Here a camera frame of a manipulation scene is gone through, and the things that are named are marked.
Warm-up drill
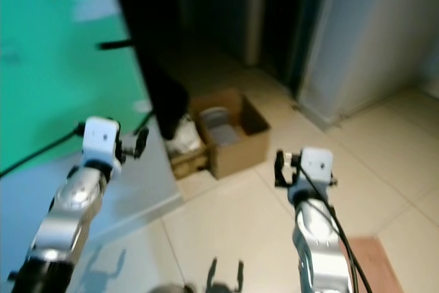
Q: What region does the open brown cardboard box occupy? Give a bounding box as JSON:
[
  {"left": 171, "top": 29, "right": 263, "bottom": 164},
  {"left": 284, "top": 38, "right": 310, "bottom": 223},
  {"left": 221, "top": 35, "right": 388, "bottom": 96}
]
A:
[{"left": 191, "top": 89, "right": 272, "bottom": 180}]

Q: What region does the white crumpled cloth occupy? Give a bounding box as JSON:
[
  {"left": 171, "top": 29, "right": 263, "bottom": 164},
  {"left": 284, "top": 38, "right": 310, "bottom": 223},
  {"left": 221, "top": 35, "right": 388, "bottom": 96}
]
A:
[{"left": 168, "top": 118, "right": 203, "bottom": 156}]

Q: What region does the small brown crate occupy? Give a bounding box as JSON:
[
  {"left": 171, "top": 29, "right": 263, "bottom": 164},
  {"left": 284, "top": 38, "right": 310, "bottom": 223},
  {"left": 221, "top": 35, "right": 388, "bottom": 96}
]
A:
[{"left": 170, "top": 145, "right": 211, "bottom": 180}]

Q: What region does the black fabric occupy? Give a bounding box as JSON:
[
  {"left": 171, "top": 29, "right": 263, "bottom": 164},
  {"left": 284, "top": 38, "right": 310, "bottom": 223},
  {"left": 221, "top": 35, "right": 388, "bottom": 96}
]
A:
[{"left": 110, "top": 0, "right": 191, "bottom": 140}]

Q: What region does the grey item in box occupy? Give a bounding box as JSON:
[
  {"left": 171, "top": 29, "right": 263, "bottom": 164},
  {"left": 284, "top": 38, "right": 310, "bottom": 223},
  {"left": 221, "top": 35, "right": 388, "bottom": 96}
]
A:
[{"left": 204, "top": 106, "right": 242, "bottom": 147}]

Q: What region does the brown floor mat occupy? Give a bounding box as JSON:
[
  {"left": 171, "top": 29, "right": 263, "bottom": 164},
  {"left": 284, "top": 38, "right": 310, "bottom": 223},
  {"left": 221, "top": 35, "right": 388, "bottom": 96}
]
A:
[{"left": 345, "top": 236, "right": 404, "bottom": 293}]

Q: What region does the grey door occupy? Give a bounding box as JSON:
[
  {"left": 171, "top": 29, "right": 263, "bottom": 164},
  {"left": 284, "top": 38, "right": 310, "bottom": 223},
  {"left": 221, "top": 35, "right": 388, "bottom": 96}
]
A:
[{"left": 296, "top": 0, "right": 439, "bottom": 128}]

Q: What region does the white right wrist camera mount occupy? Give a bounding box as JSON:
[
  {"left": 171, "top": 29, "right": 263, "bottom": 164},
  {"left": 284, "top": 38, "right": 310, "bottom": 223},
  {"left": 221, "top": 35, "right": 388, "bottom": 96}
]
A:
[{"left": 300, "top": 146, "right": 335, "bottom": 188}]

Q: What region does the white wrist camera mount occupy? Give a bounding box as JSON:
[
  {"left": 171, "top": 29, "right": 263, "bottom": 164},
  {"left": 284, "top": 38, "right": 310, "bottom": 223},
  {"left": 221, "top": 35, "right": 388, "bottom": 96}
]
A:
[
  {"left": 82, "top": 117, "right": 121, "bottom": 169},
  {"left": 300, "top": 146, "right": 335, "bottom": 188}
]

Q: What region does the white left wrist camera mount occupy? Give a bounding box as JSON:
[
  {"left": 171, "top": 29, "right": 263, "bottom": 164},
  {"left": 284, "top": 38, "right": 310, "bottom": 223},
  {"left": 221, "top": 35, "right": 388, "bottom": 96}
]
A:
[{"left": 82, "top": 117, "right": 121, "bottom": 169}]

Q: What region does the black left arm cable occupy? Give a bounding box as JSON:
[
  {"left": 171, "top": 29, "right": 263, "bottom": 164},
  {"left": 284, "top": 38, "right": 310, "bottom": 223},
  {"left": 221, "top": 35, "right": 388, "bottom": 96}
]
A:
[{"left": 0, "top": 127, "right": 86, "bottom": 176}]

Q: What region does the black door handle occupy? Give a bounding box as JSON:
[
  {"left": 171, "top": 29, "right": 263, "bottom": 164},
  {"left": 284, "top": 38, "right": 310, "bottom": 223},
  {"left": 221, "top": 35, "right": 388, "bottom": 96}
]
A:
[{"left": 97, "top": 39, "right": 135, "bottom": 51}]

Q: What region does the white wall label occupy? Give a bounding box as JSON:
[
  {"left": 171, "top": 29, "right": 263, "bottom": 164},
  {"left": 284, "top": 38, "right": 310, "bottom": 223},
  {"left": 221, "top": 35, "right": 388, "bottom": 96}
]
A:
[{"left": 72, "top": 0, "right": 121, "bottom": 23}]

